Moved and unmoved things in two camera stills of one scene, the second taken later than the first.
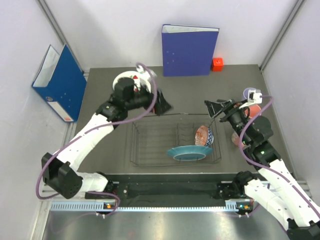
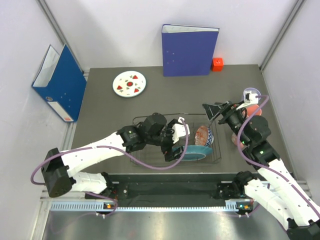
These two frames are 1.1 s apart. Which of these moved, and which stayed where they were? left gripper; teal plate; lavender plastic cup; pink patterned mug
Moved: left gripper
Stayed: teal plate; lavender plastic cup; pink patterned mug
